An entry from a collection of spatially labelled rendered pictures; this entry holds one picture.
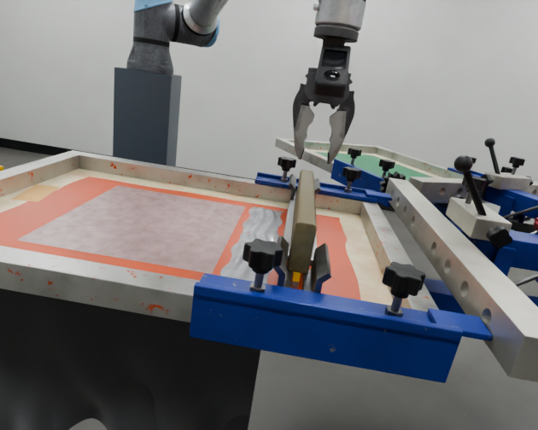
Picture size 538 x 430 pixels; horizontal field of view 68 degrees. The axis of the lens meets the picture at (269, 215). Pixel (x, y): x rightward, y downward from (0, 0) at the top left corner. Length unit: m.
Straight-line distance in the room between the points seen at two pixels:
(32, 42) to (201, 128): 2.04
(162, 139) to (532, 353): 1.19
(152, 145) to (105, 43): 3.65
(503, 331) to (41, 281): 0.52
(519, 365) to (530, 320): 0.05
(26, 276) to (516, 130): 4.81
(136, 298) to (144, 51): 1.03
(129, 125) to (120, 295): 0.97
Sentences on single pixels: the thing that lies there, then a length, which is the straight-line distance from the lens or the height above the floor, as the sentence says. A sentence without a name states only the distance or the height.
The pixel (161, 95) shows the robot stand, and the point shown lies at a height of 1.13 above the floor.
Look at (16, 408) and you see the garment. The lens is 0.83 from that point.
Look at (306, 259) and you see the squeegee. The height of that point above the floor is 1.01.
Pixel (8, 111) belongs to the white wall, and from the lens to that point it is 5.68.
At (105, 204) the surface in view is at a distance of 0.86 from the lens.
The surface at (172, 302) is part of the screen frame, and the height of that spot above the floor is 0.98.
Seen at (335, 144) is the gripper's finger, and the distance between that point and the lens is 0.69.
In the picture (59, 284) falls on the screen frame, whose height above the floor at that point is 0.97.
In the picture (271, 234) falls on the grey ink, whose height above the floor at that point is 0.96.
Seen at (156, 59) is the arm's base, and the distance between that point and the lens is 1.42.
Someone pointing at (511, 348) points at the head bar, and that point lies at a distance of 0.49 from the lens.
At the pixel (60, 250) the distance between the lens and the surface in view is 0.67.
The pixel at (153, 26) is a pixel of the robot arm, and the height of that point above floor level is 1.34.
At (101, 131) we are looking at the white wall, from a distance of 5.10.
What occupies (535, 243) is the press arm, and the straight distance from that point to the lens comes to 0.81.
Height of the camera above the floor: 1.24
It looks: 19 degrees down
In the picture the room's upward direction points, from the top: 9 degrees clockwise
